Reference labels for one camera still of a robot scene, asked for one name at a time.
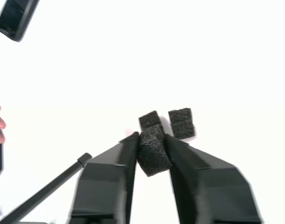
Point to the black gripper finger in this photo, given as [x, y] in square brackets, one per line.
[214, 193]
[102, 186]

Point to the black foam cube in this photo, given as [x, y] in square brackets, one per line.
[182, 122]
[149, 119]
[154, 154]

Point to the black tripod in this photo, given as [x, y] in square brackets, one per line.
[51, 184]

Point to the black smartphone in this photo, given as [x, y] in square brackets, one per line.
[15, 18]

